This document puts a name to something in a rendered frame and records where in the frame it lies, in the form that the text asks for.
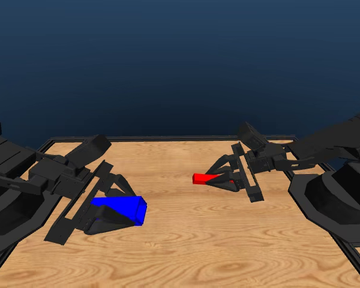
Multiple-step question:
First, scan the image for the blue hollow socket block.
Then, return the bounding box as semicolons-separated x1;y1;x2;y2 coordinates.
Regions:
90;195;148;227

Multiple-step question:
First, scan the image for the thin red peg bar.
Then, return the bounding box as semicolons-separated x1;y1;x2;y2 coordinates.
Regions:
192;172;235;185

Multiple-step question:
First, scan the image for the black table frame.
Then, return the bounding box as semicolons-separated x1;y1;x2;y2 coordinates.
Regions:
0;134;360;288

